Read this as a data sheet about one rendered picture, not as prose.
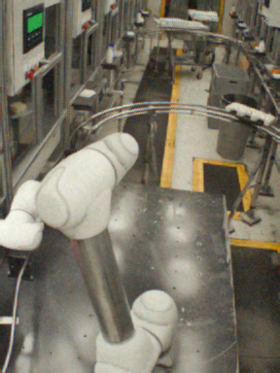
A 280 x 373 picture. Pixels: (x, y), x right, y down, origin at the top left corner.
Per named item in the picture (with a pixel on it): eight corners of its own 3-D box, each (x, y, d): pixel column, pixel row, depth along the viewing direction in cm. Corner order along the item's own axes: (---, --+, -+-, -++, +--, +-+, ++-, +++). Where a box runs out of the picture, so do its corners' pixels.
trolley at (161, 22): (153, 79, 640) (158, 18, 589) (145, 68, 686) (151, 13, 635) (205, 80, 659) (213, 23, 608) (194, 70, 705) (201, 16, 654)
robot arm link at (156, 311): (179, 330, 149) (189, 290, 137) (159, 365, 135) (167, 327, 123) (140, 315, 154) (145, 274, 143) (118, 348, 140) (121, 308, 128)
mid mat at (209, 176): (257, 222, 338) (257, 220, 337) (192, 214, 341) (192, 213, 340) (245, 164, 422) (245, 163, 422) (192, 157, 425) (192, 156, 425)
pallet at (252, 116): (224, 117, 316) (226, 105, 311) (231, 113, 326) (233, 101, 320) (265, 133, 298) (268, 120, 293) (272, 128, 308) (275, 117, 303)
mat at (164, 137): (169, 209, 345) (169, 207, 344) (97, 199, 348) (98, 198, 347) (182, 49, 840) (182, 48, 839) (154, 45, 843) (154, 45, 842)
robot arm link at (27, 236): (-1, 252, 148) (10, 223, 156) (39, 258, 147) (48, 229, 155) (-8, 235, 139) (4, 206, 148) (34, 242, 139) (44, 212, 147)
